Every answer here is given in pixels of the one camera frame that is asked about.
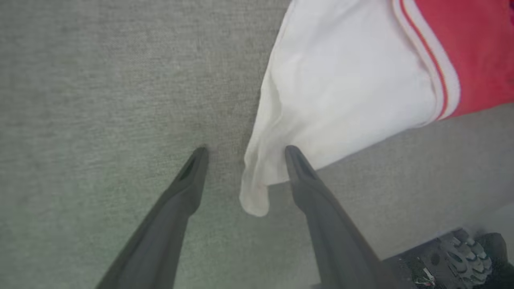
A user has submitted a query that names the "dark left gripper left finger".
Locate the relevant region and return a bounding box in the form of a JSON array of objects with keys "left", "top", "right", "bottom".
[{"left": 96, "top": 146, "right": 210, "bottom": 289}]

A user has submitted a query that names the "grey fabric sofa seat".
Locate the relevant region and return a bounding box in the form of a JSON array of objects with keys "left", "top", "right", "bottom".
[{"left": 0, "top": 0, "right": 514, "bottom": 289}]

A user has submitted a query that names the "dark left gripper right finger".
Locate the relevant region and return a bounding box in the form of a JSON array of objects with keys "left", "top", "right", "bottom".
[{"left": 284, "top": 145, "right": 404, "bottom": 289}]

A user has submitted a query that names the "red white basketball jersey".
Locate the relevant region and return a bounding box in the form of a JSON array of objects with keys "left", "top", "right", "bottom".
[{"left": 239, "top": 0, "right": 514, "bottom": 218}]

